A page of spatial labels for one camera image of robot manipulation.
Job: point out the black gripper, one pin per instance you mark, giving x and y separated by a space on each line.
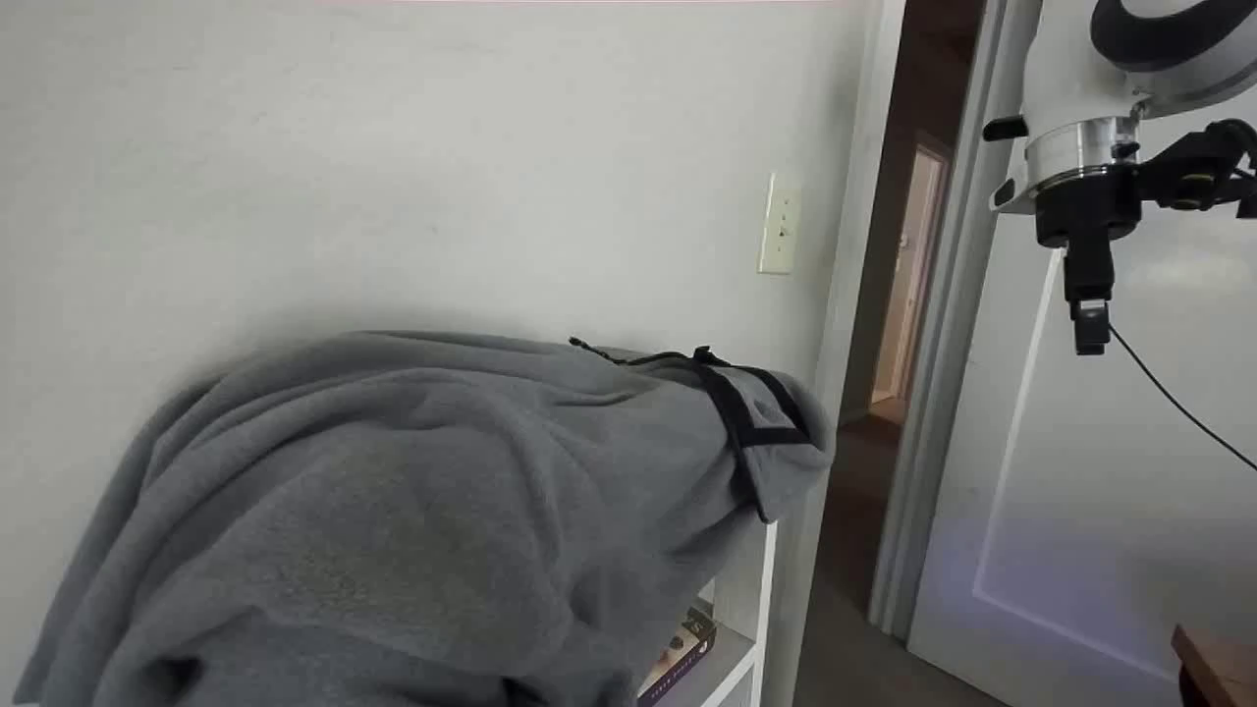
1084 218

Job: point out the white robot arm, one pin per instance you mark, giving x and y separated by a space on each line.
1093 76

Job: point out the white door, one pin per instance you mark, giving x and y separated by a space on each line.
1093 505

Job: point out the brown wooden furniture corner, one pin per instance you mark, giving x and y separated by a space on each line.
1210 668

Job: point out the white shelf unit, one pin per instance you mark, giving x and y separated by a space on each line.
741 598

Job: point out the book on shelf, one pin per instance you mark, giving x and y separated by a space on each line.
682 653

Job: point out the grey fleece blanket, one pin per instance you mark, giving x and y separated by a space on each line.
420 519

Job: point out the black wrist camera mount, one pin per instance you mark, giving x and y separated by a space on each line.
1203 171

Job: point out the white door frame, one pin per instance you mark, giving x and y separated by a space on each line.
949 312

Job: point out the cream light switch plate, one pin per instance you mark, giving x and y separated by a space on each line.
777 227

